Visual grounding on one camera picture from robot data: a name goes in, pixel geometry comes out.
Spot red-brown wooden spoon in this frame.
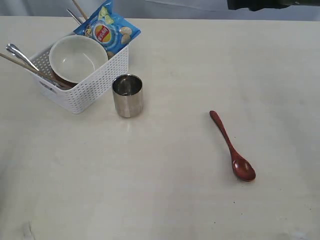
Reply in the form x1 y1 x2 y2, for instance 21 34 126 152
209 110 256 182

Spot white ceramic bowl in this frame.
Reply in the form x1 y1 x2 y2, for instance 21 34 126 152
49 35 108 84

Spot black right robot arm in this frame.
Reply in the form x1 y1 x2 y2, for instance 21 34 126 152
227 0 320 12

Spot wooden chopstick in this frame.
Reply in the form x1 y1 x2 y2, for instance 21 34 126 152
0 53 72 89
72 0 88 20

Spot stainless steel cup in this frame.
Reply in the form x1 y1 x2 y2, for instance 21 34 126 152
112 74 144 118

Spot white perforated plastic basket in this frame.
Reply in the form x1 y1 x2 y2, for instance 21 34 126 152
30 44 129 114

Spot blue chips bag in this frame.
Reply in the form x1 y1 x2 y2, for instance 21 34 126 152
73 0 141 58

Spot stainless steel fork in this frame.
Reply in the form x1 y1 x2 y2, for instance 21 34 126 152
5 43 60 87

